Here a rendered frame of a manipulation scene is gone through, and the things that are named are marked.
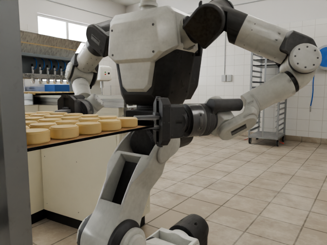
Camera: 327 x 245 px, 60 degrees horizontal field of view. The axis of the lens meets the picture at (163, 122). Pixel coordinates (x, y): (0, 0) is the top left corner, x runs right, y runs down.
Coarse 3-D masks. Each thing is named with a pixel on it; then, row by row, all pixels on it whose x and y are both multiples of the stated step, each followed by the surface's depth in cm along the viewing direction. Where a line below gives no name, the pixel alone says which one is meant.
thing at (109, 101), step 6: (36, 96) 195; (42, 96) 192; (48, 96) 189; (54, 96) 186; (60, 96) 184; (102, 96) 169; (36, 102) 196; (42, 102) 193; (48, 102) 190; (54, 102) 187; (108, 102) 165; (114, 102) 163; (120, 102) 161
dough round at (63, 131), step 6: (54, 126) 50; (60, 126) 50; (66, 126) 50; (72, 126) 50; (78, 126) 52; (54, 132) 48; (60, 132) 48; (66, 132) 48; (72, 132) 49; (78, 132) 51; (54, 138) 49; (60, 138) 48; (66, 138) 49; (72, 138) 49
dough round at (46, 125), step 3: (33, 123) 54; (36, 123) 54; (39, 123) 54; (42, 123) 54; (45, 123) 54; (48, 123) 54; (51, 123) 54; (54, 123) 54; (30, 126) 52; (33, 126) 52; (36, 126) 51; (39, 126) 51; (42, 126) 52; (45, 126) 52; (48, 126) 52
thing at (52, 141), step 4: (124, 128) 62; (128, 128) 62; (132, 128) 62; (100, 132) 56; (104, 132) 56; (108, 132) 56; (112, 132) 56; (80, 136) 52; (84, 136) 52; (88, 136) 52; (52, 140) 47; (56, 140) 47; (60, 140) 47; (64, 140) 47; (40, 144) 44; (44, 144) 44
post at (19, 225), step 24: (0, 0) 32; (0, 24) 32; (0, 48) 32; (0, 72) 33; (0, 96) 33; (0, 120) 33; (24, 120) 35; (0, 144) 34; (24, 144) 36; (0, 168) 34; (24, 168) 36; (0, 192) 35; (24, 192) 36; (0, 216) 36; (24, 216) 36; (0, 240) 36; (24, 240) 36
